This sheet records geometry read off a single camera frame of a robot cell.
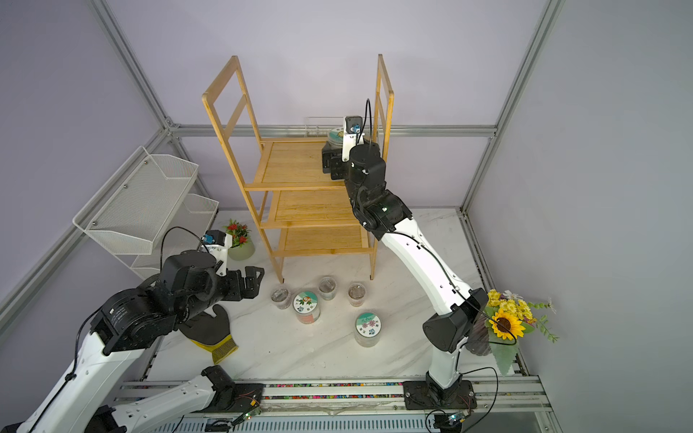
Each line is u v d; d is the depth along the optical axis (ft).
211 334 2.69
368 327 2.58
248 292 1.79
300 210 2.57
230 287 1.74
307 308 2.69
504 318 2.11
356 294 2.89
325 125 3.07
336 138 2.04
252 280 1.79
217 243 1.70
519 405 2.41
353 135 1.71
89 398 1.17
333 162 1.88
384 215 1.58
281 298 2.87
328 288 2.96
